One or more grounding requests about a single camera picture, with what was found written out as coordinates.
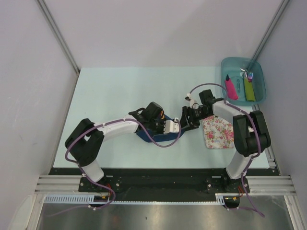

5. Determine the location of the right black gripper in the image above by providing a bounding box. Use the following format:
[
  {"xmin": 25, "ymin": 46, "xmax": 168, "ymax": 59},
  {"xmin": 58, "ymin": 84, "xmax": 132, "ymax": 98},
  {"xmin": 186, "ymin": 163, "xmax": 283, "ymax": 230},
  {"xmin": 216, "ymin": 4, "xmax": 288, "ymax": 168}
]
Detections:
[{"xmin": 178, "ymin": 105, "xmax": 212, "ymax": 132}]

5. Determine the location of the dark blue paper napkin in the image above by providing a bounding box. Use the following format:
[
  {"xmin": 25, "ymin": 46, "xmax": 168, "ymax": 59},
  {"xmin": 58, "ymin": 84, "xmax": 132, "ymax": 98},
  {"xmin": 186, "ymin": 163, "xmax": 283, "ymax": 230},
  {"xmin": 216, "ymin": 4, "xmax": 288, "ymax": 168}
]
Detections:
[{"xmin": 133, "ymin": 114, "xmax": 185, "ymax": 143}]

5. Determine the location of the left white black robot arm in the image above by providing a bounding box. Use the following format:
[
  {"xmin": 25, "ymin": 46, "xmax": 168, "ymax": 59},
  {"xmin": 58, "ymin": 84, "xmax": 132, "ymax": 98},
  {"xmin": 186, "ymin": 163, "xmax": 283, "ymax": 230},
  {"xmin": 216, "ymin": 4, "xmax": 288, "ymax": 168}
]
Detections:
[{"xmin": 65, "ymin": 102, "xmax": 170, "ymax": 192}]

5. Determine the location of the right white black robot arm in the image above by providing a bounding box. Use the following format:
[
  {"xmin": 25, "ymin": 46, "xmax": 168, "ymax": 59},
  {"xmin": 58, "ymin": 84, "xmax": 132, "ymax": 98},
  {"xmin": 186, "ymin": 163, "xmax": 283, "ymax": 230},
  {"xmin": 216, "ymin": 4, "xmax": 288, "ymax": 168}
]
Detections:
[{"xmin": 180, "ymin": 90, "xmax": 271, "ymax": 192}]

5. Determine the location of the green rolled napkin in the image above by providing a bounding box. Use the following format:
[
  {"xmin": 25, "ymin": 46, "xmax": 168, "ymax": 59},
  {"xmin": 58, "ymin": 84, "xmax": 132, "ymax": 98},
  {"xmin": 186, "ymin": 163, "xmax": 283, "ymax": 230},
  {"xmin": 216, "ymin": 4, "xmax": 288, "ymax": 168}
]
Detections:
[{"xmin": 244, "ymin": 78, "xmax": 256, "ymax": 102}]

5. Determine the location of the floral cloth mat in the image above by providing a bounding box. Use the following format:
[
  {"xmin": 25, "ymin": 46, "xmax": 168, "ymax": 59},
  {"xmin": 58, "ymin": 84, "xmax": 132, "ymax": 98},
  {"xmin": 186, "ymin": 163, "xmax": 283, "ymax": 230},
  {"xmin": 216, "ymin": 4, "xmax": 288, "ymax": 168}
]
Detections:
[{"xmin": 202, "ymin": 116, "xmax": 235, "ymax": 149}]

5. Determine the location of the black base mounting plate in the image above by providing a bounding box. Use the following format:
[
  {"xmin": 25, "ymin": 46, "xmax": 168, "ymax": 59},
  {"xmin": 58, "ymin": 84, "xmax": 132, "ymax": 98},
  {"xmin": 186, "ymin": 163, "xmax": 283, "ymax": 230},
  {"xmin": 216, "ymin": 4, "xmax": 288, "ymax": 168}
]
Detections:
[{"xmin": 49, "ymin": 168, "xmax": 279, "ymax": 202}]

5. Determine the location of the teal plastic bin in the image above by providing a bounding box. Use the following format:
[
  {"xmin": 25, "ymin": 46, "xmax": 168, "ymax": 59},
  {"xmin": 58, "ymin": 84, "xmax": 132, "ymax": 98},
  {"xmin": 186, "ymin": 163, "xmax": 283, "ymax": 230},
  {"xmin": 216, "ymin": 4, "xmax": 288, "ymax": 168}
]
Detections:
[{"xmin": 220, "ymin": 57, "xmax": 266, "ymax": 106}]

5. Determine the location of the iridescent fork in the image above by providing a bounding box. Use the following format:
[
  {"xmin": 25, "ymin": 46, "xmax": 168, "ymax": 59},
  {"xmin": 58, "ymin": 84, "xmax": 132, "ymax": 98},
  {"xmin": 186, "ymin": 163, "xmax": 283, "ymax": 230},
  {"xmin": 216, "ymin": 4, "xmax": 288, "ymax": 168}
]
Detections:
[{"xmin": 246, "ymin": 72, "xmax": 254, "ymax": 83}]

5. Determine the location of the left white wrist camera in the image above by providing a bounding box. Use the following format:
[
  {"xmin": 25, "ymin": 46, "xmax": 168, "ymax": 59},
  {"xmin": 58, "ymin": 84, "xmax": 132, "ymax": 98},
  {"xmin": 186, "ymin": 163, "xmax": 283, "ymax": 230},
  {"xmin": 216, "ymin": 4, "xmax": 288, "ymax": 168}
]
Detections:
[{"xmin": 163, "ymin": 117, "xmax": 180, "ymax": 134}]

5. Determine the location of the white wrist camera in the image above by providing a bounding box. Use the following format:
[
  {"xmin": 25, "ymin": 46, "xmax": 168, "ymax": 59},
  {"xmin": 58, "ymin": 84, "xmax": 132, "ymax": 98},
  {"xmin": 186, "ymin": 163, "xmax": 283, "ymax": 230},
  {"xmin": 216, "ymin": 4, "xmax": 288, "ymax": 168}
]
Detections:
[
  {"xmin": 163, "ymin": 117, "xmax": 180, "ymax": 134},
  {"xmin": 185, "ymin": 93, "xmax": 199, "ymax": 109}
]

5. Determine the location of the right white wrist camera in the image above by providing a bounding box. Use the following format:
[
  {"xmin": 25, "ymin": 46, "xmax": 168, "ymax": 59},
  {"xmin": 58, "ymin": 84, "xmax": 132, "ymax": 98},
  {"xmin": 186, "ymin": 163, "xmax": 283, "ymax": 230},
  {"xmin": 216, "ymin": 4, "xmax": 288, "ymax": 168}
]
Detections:
[{"xmin": 185, "ymin": 93, "xmax": 199, "ymax": 109}]

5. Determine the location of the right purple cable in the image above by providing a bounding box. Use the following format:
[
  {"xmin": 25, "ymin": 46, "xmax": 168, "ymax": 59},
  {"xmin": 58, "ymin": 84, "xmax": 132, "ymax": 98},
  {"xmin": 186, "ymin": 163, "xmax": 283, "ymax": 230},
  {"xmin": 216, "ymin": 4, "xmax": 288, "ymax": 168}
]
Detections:
[{"xmin": 189, "ymin": 83, "xmax": 266, "ymax": 218}]

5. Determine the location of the white slotted cable duct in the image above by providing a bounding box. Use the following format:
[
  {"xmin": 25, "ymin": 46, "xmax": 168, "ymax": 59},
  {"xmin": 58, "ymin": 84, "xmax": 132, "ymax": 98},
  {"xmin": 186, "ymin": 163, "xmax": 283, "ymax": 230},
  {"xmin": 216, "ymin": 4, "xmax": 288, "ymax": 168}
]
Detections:
[{"xmin": 44, "ymin": 194, "xmax": 226, "ymax": 206}]

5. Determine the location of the aluminium rail frame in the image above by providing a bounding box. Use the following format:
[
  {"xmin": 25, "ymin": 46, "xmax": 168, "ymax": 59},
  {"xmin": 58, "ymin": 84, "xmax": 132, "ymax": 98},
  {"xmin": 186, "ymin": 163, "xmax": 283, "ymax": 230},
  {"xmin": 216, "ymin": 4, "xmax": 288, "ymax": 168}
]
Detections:
[{"xmin": 36, "ymin": 128, "xmax": 304, "ymax": 230}]

